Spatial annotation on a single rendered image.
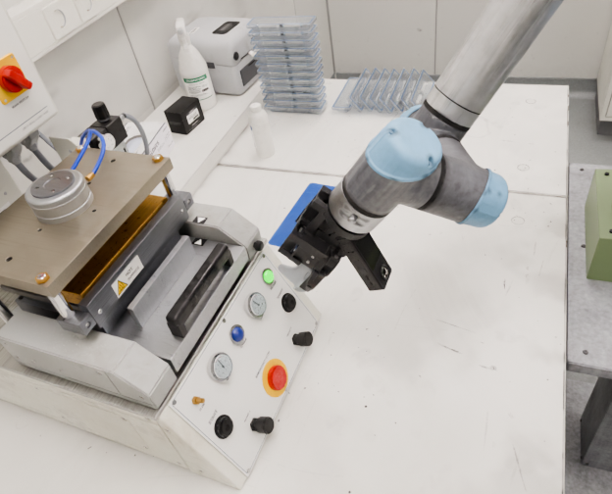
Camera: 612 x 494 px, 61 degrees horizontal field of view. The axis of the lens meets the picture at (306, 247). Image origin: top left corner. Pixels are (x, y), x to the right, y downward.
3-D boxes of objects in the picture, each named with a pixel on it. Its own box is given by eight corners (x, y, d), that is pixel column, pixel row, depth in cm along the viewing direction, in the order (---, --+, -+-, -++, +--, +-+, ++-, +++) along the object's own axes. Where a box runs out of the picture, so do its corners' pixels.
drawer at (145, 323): (22, 328, 82) (-6, 296, 76) (108, 235, 96) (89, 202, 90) (179, 375, 71) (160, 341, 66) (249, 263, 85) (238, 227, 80)
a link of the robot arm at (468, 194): (487, 150, 72) (421, 124, 68) (524, 195, 63) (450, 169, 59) (455, 195, 76) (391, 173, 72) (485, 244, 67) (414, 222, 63)
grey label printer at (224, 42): (178, 91, 167) (161, 38, 155) (212, 63, 179) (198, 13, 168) (243, 98, 157) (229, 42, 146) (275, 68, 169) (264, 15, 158)
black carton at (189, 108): (171, 132, 148) (163, 111, 144) (188, 117, 154) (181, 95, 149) (187, 135, 146) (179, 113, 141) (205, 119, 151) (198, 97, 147)
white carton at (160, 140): (98, 196, 130) (85, 172, 125) (135, 145, 146) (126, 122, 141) (142, 197, 127) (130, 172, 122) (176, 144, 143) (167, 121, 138)
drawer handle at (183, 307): (172, 335, 71) (162, 317, 69) (223, 259, 81) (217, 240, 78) (184, 338, 71) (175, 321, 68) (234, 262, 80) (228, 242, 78)
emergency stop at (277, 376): (274, 395, 85) (260, 380, 83) (283, 374, 88) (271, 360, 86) (280, 395, 84) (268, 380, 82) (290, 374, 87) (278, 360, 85)
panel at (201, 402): (247, 477, 78) (167, 405, 69) (318, 322, 97) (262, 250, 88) (256, 478, 76) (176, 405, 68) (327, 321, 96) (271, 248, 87)
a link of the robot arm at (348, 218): (398, 192, 70) (382, 232, 64) (381, 211, 73) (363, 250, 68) (352, 160, 69) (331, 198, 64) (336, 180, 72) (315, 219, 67)
